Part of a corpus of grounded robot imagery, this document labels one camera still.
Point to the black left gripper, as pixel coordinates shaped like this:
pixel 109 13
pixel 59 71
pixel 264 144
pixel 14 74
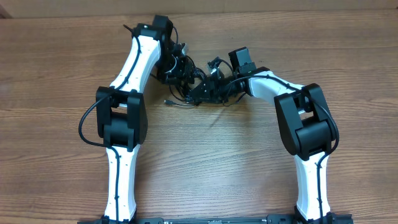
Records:
pixel 182 72

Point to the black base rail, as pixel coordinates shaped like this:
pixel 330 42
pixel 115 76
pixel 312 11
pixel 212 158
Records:
pixel 270 219

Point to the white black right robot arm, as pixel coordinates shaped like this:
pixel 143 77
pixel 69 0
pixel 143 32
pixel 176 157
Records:
pixel 307 130

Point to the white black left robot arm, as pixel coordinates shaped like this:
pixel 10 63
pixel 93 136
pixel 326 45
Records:
pixel 121 112

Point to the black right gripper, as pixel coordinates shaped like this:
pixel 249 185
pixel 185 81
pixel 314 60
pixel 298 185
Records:
pixel 210 90

